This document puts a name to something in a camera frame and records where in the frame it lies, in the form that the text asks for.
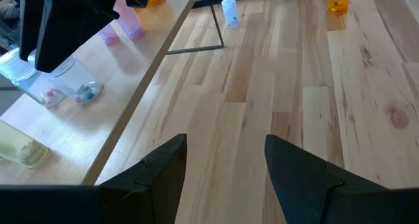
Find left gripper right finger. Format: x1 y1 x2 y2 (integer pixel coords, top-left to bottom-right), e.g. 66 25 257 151
264 134 390 224

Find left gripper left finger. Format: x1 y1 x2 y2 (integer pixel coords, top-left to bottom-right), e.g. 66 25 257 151
98 133 189 224

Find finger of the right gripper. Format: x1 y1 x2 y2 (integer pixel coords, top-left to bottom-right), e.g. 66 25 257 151
18 0 45 62
34 0 122 73

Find pink pill vial white cap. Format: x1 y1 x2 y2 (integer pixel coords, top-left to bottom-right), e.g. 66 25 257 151
113 0 146 41
96 22 120 47

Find clear bottle blue red capsules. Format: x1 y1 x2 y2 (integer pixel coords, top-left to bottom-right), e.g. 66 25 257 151
27 48 105 105

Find clear ribbed-cap pill bottle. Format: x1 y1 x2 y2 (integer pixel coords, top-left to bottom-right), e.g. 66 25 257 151
0 47 68 109

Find wooden shelf black legs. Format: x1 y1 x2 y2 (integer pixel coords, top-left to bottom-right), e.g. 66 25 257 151
0 0 227 187

